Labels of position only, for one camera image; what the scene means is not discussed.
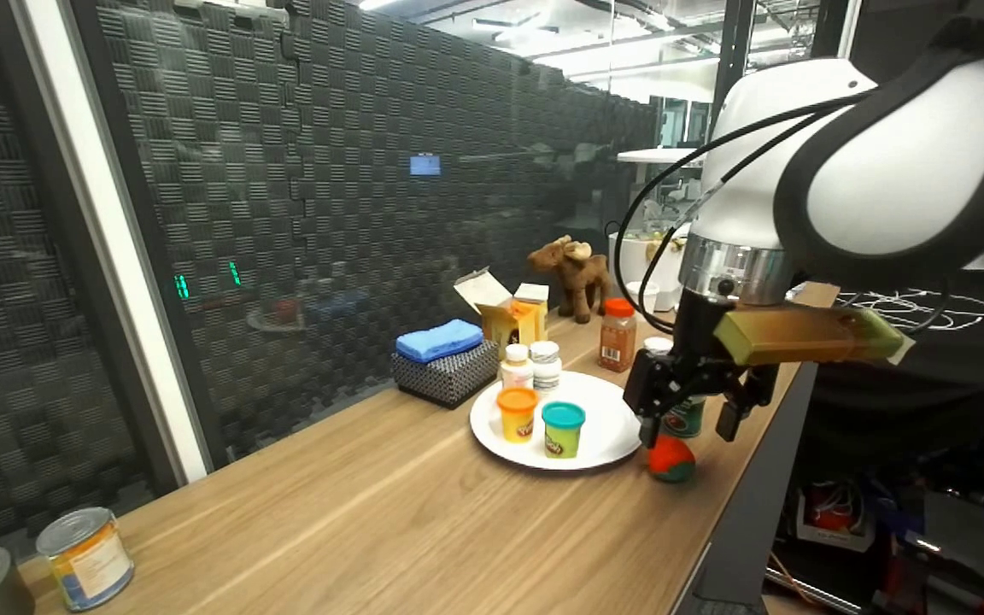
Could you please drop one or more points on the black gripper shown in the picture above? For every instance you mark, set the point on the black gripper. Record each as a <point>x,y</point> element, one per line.
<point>685,369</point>

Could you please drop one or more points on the red toy strawberry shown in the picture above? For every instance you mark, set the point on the red toy strawberry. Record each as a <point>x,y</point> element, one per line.
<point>670,461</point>

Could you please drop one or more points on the teal-lid dough tub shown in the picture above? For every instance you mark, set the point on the teal-lid dough tub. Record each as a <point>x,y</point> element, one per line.
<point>562,432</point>

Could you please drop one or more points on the orange-lid dough tub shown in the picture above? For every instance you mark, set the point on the orange-lid dough tub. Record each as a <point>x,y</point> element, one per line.
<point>517,416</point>

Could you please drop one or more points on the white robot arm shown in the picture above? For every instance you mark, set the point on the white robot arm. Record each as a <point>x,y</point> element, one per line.
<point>923,147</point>

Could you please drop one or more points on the white paper plate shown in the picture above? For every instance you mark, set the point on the white paper plate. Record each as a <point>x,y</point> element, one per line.
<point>598,437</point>

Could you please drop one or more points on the orange-lid spice jar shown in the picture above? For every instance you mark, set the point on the orange-lid spice jar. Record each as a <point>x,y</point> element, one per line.
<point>618,339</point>

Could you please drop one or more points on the brown moose plush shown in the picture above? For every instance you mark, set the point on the brown moose plush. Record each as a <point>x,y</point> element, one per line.
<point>570,273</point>

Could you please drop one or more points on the open yellow cardboard box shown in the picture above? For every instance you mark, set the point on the open yellow cardboard box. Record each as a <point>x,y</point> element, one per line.
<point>509,325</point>

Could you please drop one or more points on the folded blue cloth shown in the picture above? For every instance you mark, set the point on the folded blue cloth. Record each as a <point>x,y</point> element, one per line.
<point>440,339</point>

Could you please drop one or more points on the black cloth covered table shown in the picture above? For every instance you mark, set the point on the black cloth covered table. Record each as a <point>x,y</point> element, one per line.
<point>949,353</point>

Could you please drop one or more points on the white round tabletop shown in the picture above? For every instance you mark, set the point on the white round tabletop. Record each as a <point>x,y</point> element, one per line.
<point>656,154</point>

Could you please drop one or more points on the labelled tin can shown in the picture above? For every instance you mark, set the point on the labelled tin can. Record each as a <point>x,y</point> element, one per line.
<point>82,563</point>

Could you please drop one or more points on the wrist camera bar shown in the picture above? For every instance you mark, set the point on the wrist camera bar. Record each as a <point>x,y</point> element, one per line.
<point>810,332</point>

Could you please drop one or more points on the white window frame post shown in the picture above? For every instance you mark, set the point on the white window frame post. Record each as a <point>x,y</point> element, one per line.
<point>104,228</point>

